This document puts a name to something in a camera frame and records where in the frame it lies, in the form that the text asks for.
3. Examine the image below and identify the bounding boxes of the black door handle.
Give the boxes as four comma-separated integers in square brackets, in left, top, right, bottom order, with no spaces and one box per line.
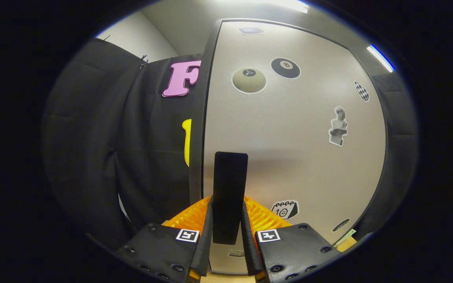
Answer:
[212,151,249,245]

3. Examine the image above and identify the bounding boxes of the large ceiling light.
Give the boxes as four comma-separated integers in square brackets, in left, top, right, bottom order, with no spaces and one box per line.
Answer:
[219,0,310,15]

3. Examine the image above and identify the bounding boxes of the black backdrop cloth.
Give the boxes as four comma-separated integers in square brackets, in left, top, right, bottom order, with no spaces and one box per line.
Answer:
[42,37,420,252]

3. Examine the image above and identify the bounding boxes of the grey cabinet door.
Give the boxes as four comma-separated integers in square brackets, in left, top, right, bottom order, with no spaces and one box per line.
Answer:
[202,20,387,275]

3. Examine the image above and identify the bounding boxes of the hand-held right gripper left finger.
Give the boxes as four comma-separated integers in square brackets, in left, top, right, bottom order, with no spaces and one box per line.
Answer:
[114,196,214,283]

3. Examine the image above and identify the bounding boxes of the green book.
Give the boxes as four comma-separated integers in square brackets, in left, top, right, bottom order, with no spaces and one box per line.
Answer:
[333,228,357,248]

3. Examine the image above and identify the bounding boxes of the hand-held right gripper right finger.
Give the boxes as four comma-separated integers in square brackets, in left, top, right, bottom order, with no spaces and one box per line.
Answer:
[241,196,343,283]

